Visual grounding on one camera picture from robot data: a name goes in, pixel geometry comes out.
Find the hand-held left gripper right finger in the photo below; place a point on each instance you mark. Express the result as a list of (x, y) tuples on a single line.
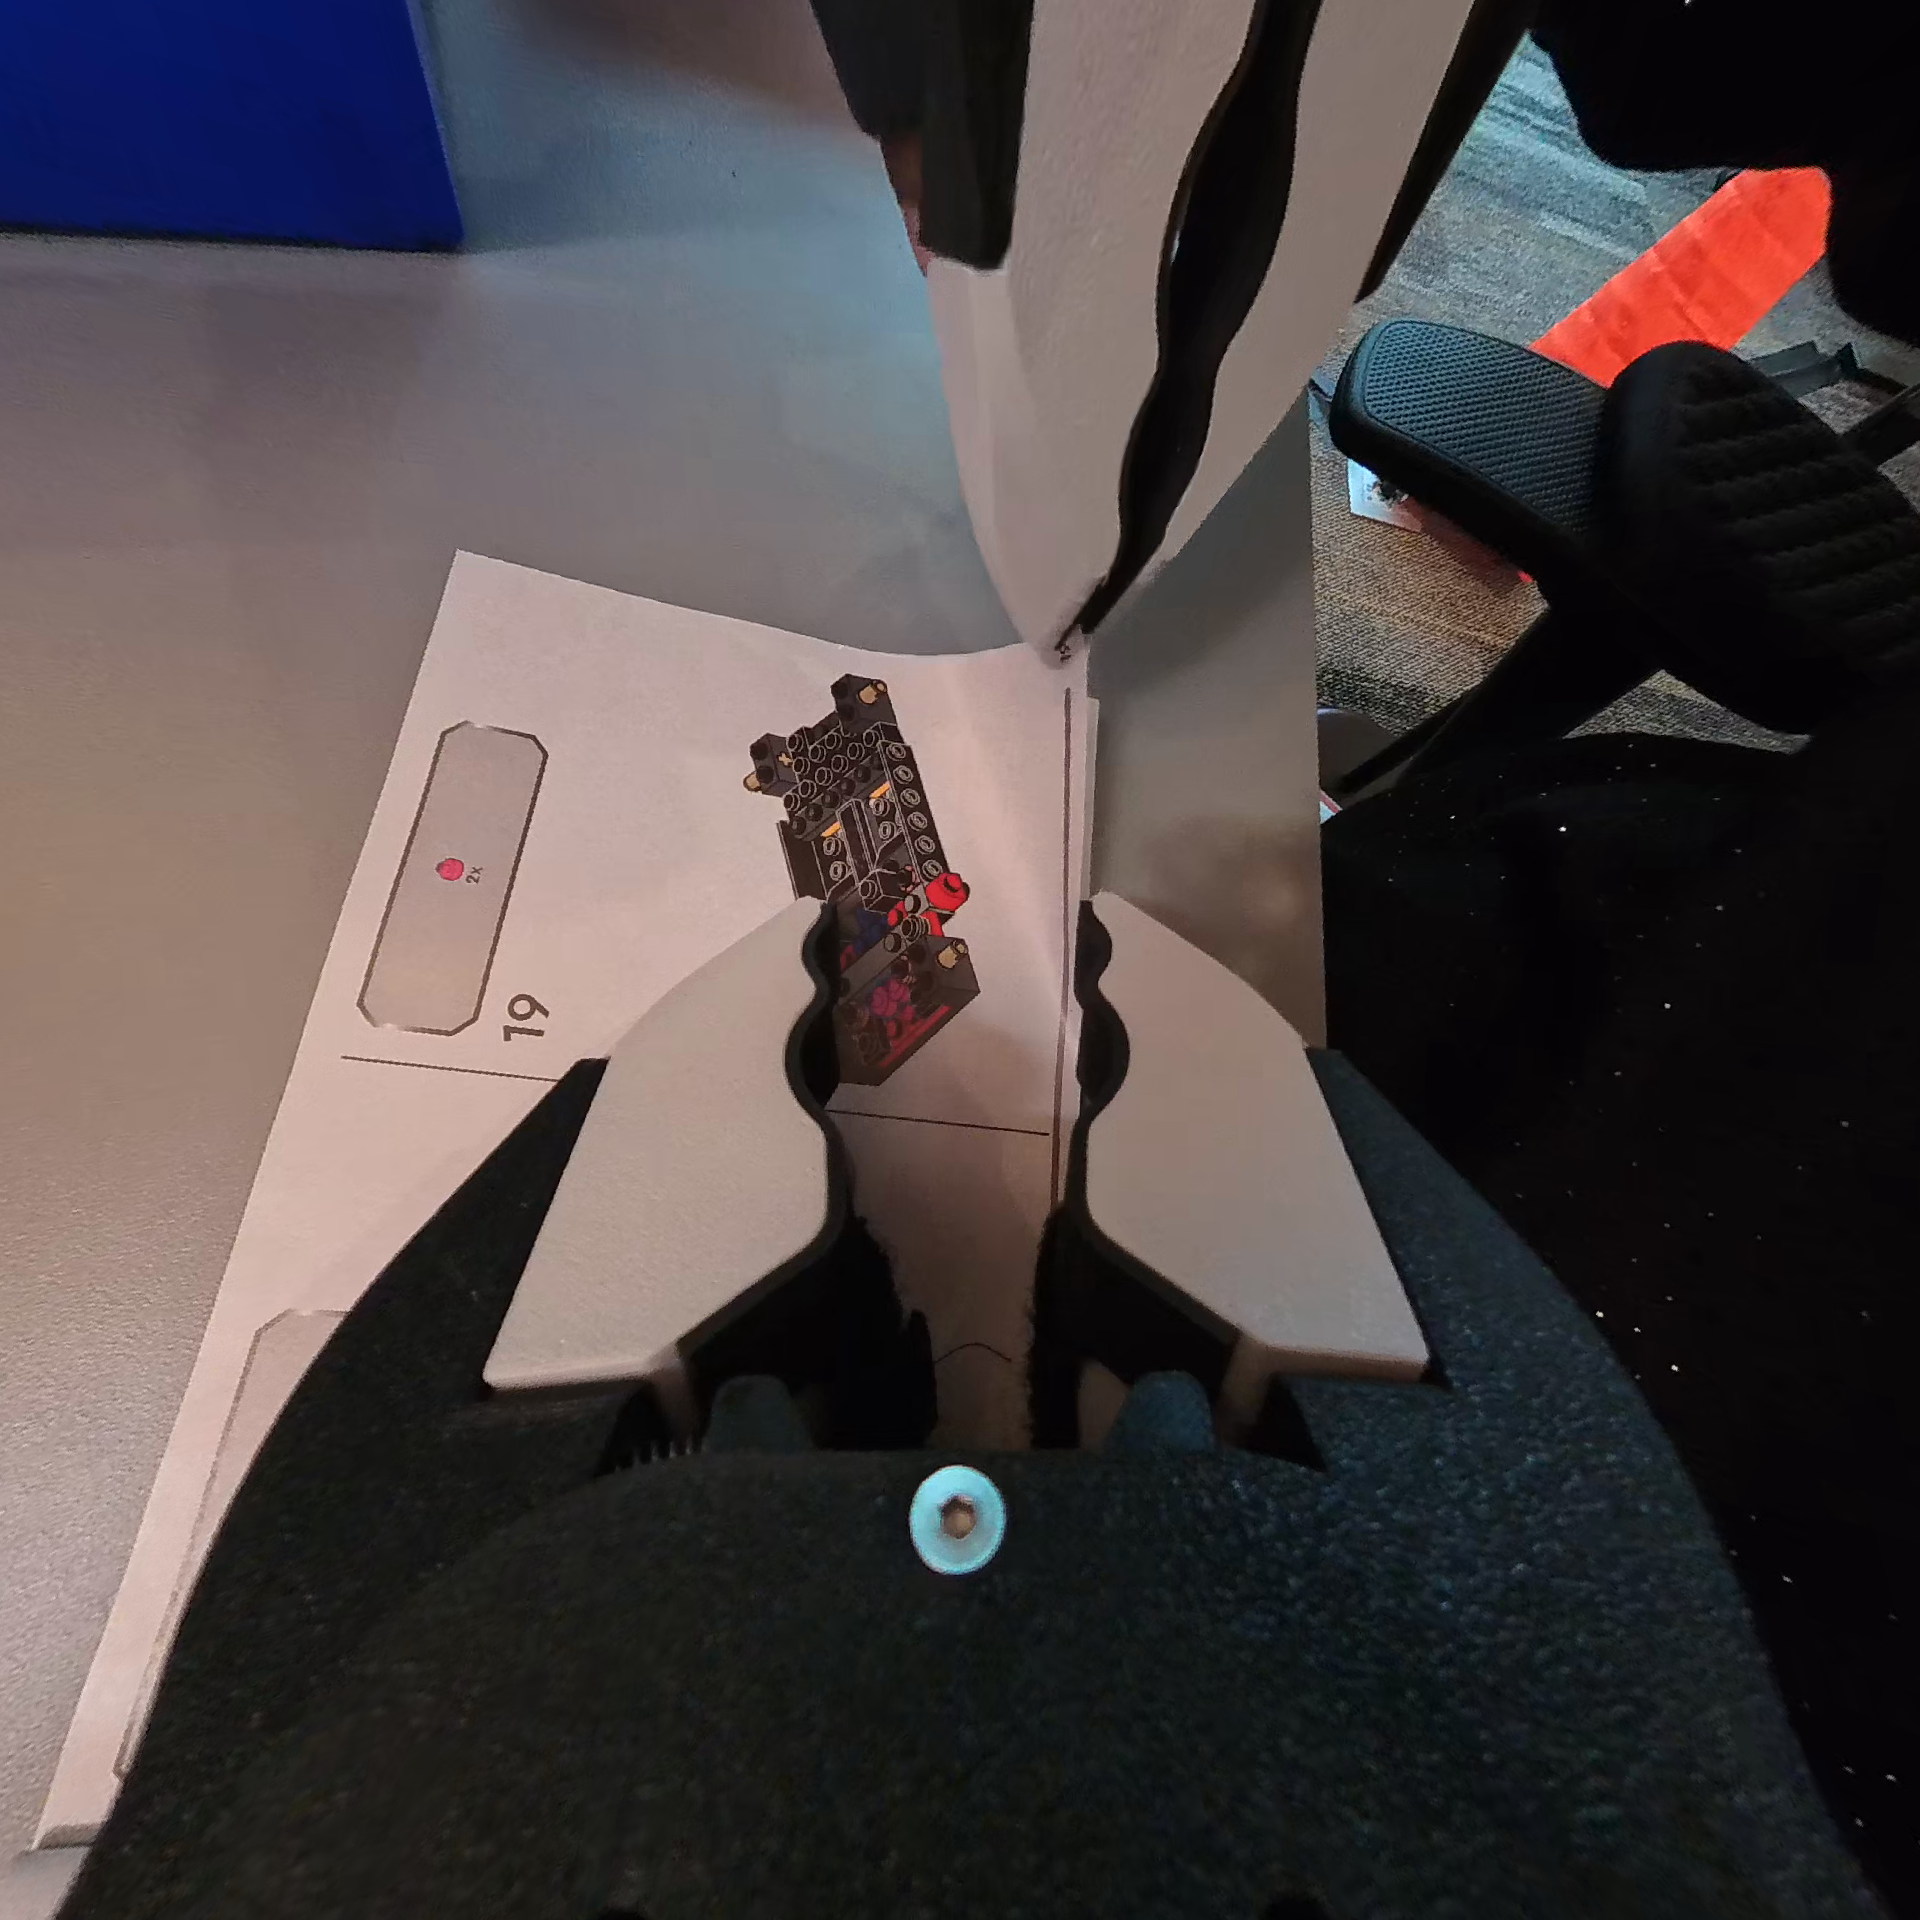
[(1231, 1171)]

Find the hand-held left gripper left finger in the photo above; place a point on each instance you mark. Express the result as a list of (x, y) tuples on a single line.
[(675, 1171)]

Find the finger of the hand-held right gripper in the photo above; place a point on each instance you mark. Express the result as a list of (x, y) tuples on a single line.
[(1290, 270), (1049, 375)]

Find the white lego instruction booklet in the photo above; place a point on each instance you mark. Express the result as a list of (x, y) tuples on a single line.
[(630, 720)]

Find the blue plastic bin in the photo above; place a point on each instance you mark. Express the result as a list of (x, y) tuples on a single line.
[(194, 106)]

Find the black office chair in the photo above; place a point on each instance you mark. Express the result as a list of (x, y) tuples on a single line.
[(1471, 421)]

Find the small white card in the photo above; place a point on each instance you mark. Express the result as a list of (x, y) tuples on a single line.
[(1387, 494)]

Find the orange red sheet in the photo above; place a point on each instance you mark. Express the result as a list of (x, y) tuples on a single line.
[(1695, 270)]

